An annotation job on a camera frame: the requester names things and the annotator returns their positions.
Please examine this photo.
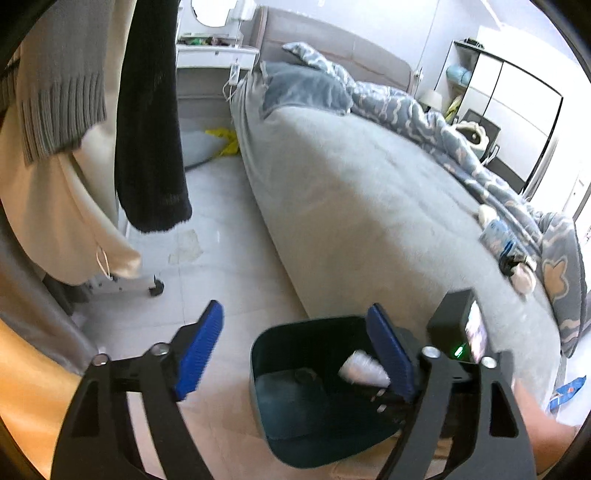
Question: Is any small black box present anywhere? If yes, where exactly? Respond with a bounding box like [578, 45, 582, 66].
[499, 252, 527, 277]

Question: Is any blue tissue pack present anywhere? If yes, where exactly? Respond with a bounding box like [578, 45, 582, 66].
[479, 219, 517, 260]

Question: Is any white tissue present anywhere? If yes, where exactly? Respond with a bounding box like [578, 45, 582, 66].
[478, 204, 499, 229]

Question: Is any dark teal trash bin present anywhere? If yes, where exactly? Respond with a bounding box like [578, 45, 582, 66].
[250, 316, 410, 469]

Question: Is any blue snack wrapper on floor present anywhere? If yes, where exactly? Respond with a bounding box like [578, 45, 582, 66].
[548, 376, 586, 413]

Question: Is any blue patterned fleece blanket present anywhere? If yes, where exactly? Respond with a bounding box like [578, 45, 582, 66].
[281, 42, 587, 357]

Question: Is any grey bed with sheet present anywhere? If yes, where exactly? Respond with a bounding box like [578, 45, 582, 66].
[230, 72, 561, 403]

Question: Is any cloud shaped pet bed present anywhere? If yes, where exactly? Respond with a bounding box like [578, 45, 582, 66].
[453, 121, 490, 160]

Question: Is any white and black wardrobe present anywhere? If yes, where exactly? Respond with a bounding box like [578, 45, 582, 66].
[435, 41, 563, 194]

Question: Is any beige bedside lamp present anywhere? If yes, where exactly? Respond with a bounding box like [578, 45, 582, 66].
[419, 89, 443, 112]

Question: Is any cream hanging coat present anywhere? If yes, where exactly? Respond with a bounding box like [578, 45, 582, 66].
[1, 1, 141, 285]

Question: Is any yellow plastic bag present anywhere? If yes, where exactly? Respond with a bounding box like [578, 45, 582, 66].
[204, 128, 239, 157]

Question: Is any blue-grey pillow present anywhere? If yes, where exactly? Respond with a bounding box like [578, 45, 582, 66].
[259, 61, 353, 119]

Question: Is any grey padded headboard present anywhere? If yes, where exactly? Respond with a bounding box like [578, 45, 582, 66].
[243, 6, 413, 92]

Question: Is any white power strip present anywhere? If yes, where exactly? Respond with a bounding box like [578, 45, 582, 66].
[228, 63, 240, 87]

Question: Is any grey knit hanging sweater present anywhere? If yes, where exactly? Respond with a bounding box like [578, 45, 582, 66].
[1, 1, 114, 165]

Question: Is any white vanity desk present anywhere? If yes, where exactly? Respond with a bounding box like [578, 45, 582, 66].
[175, 1, 259, 132]

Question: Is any oval vanity mirror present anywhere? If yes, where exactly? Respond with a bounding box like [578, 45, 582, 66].
[190, 0, 244, 28]

